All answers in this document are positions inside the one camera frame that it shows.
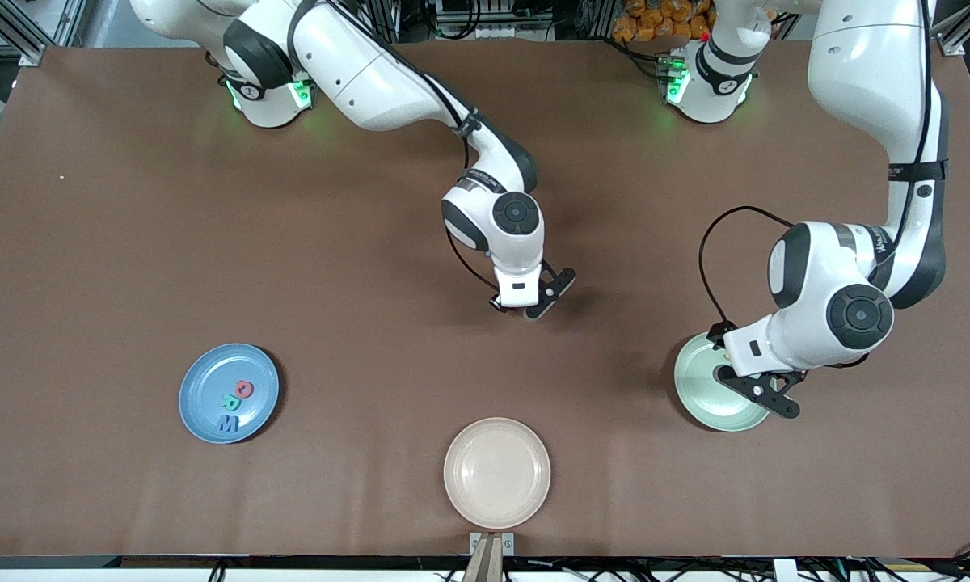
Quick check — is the green plate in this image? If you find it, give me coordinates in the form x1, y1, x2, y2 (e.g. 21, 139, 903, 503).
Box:
673, 331, 773, 432

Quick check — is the beige plate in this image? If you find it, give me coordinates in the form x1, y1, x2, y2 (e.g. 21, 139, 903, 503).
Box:
443, 417, 552, 530

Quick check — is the blue plate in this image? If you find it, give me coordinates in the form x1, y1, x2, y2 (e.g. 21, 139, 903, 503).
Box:
179, 343, 280, 445

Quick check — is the bag of orange items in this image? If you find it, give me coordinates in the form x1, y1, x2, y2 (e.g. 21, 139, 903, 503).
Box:
612, 0, 716, 44

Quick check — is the table cover cloth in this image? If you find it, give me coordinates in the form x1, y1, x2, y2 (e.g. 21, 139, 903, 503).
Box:
0, 39, 970, 559

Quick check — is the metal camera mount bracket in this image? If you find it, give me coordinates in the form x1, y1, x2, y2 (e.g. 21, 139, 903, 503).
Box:
469, 531, 516, 582

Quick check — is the aluminium frame profile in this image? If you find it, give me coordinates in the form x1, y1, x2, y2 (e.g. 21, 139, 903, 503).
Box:
938, 0, 970, 57
0, 0, 78, 67

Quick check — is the black table edge rail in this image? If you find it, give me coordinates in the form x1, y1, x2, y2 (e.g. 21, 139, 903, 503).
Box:
0, 555, 970, 571

